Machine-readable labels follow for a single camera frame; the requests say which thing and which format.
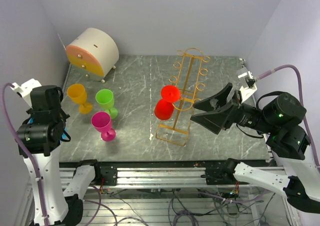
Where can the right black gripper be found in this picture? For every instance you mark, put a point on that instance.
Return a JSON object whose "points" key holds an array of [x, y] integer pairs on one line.
{"points": [[214, 120]]}

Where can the red plastic wine glass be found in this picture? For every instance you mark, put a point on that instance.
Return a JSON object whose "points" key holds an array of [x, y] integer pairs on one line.
{"points": [[164, 108]]}

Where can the green plastic wine glass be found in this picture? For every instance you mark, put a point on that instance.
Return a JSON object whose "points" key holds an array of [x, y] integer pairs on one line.
{"points": [[105, 98]]}

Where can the pink plastic wine glass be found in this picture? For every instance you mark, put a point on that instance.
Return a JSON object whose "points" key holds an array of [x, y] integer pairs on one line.
{"points": [[102, 122]]}

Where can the orange plastic wine glass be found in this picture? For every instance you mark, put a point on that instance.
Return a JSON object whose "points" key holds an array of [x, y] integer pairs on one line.
{"points": [[77, 93]]}

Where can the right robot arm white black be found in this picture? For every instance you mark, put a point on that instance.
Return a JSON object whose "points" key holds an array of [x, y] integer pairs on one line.
{"points": [[280, 120]]}

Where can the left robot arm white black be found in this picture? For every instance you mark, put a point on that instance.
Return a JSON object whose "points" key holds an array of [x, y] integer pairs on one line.
{"points": [[41, 136]]}

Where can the round cream mini drawer cabinet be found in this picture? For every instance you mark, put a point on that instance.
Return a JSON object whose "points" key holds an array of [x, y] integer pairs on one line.
{"points": [[94, 53]]}

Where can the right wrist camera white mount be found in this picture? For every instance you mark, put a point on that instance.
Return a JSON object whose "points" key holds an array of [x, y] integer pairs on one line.
{"points": [[247, 83]]}

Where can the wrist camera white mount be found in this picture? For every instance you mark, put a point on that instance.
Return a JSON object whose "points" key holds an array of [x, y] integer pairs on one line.
{"points": [[247, 83], [25, 89]]}

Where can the gold wire wine glass rack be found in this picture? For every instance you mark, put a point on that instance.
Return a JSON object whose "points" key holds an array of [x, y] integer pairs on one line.
{"points": [[189, 71]]}

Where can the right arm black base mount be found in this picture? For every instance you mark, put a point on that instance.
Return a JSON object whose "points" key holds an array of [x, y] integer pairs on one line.
{"points": [[221, 172]]}

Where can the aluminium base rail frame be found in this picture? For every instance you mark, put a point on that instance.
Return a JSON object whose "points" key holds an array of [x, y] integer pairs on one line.
{"points": [[170, 194]]}

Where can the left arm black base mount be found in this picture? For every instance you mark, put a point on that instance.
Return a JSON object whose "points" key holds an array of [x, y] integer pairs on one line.
{"points": [[106, 175]]}

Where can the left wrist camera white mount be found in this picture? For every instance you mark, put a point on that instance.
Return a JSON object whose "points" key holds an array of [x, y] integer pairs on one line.
{"points": [[25, 89]]}

